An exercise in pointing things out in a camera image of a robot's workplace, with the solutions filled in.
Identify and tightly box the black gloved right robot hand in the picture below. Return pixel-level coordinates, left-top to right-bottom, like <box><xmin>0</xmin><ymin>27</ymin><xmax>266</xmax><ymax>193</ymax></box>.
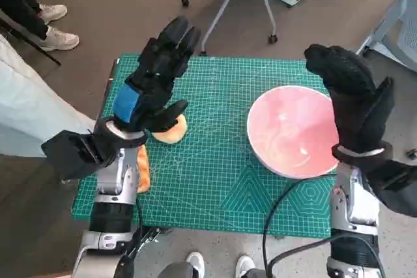
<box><xmin>303</xmin><ymin>43</ymin><xmax>395</xmax><ymax>154</ymax></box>

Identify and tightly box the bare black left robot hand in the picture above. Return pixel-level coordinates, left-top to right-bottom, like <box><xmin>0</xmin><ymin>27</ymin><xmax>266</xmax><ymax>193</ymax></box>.
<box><xmin>110</xmin><ymin>16</ymin><xmax>202</xmax><ymax>134</ymax></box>

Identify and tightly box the round toy bread bun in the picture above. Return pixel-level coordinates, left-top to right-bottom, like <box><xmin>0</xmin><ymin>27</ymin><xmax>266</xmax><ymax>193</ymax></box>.
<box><xmin>151</xmin><ymin>113</ymin><xmax>189</xmax><ymax>145</ymax></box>

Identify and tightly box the pink bowl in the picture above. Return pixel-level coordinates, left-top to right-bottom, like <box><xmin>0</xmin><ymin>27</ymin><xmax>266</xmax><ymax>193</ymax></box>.
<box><xmin>246</xmin><ymin>85</ymin><xmax>340</xmax><ymax>180</ymax></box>

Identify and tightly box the long braided toy bread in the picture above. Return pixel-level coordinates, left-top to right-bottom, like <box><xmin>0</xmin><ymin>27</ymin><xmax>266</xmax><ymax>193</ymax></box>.
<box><xmin>136</xmin><ymin>146</ymin><xmax>151</xmax><ymax>194</ymax></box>

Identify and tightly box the green cutting mat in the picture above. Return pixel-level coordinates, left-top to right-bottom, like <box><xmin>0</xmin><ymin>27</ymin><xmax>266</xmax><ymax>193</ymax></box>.
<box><xmin>71</xmin><ymin>53</ymin><xmax>339</xmax><ymax>239</ymax></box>

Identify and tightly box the black rod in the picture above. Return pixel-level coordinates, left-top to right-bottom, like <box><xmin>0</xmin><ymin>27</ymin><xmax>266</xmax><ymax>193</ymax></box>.
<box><xmin>0</xmin><ymin>19</ymin><xmax>62</xmax><ymax>66</ymax></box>

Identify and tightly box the person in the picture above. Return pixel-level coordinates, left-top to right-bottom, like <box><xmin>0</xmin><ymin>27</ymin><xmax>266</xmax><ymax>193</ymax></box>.
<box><xmin>0</xmin><ymin>33</ymin><xmax>97</xmax><ymax>158</ymax></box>
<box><xmin>0</xmin><ymin>0</ymin><xmax>80</xmax><ymax>51</ymax></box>

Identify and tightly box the white shoe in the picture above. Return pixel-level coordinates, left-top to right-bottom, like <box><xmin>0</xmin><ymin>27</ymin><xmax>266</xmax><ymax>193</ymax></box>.
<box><xmin>236</xmin><ymin>255</ymin><xmax>256</xmax><ymax>274</ymax></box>
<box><xmin>186</xmin><ymin>251</ymin><xmax>205</xmax><ymax>278</ymax></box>

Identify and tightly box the black table edge rail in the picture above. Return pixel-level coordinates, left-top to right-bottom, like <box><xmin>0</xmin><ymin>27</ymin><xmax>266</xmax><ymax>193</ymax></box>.
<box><xmin>106</xmin><ymin>58</ymin><xmax>121</xmax><ymax>103</ymax></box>

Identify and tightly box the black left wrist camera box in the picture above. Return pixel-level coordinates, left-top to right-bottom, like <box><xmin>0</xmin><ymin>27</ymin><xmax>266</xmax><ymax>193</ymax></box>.
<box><xmin>41</xmin><ymin>130</ymin><xmax>115</xmax><ymax>181</ymax></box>

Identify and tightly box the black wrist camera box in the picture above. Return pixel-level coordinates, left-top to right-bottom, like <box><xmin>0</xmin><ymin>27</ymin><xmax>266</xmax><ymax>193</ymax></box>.
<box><xmin>41</xmin><ymin>130</ymin><xmax>115</xmax><ymax>181</ymax></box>
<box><xmin>364</xmin><ymin>150</ymin><xmax>417</xmax><ymax>217</ymax></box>

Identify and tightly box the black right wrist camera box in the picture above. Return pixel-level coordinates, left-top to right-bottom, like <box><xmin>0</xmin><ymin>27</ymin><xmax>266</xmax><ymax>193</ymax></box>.
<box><xmin>364</xmin><ymin>150</ymin><xmax>417</xmax><ymax>217</ymax></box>

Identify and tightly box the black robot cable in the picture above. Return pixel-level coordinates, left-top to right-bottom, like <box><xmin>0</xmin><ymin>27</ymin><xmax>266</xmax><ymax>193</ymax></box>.
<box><xmin>125</xmin><ymin>199</ymin><xmax>144</xmax><ymax>259</ymax></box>
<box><xmin>262</xmin><ymin>178</ymin><xmax>336</xmax><ymax>278</ymax></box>

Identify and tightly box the black table frame bracket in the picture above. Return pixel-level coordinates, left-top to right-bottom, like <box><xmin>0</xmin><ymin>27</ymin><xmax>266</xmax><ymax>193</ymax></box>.
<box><xmin>128</xmin><ymin>225</ymin><xmax>173</xmax><ymax>259</ymax></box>

